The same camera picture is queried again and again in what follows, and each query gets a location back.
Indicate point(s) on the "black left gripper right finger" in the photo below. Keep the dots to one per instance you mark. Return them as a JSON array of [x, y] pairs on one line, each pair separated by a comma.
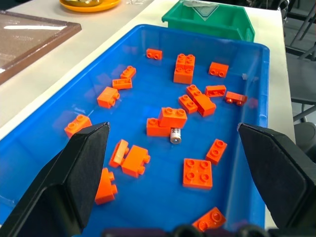
[[276, 168]]

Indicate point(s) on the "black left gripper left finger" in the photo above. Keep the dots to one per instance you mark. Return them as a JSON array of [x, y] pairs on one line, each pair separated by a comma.
[[74, 177]]

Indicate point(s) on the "blue plastic bin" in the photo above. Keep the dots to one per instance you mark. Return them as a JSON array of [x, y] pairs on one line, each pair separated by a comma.
[[158, 197]]

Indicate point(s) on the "green plastic bin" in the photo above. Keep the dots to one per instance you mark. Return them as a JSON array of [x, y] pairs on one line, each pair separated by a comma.
[[222, 27]]

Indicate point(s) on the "orange two-stud toy brick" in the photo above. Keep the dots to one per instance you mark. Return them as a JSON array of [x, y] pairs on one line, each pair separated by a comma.
[[122, 84], [118, 154], [155, 129], [193, 90], [216, 151], [107, 97], [134, 161], [205, 105], [77, 125], [215, 90], [187, 104], [218, 69], [172, 118], [106, 186], [209, 219], [128, 72], [154, 53], [236, 98]]

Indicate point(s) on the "orange flat four-stud brick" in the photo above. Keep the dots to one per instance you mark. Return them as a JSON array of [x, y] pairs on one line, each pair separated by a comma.
[[198, 174]]

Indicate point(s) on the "white cylindrical battery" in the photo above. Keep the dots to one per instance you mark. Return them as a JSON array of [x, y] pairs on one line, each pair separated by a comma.
[[175, 136]]

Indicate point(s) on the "black metal chair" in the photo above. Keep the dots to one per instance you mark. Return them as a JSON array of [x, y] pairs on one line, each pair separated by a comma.
[[302, 27]]

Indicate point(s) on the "brown framed tray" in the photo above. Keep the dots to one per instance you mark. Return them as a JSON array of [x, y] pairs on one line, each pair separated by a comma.
[[27, 39]]

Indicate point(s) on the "yellow plate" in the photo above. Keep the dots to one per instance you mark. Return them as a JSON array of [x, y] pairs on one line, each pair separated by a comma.
[[89, 8]]

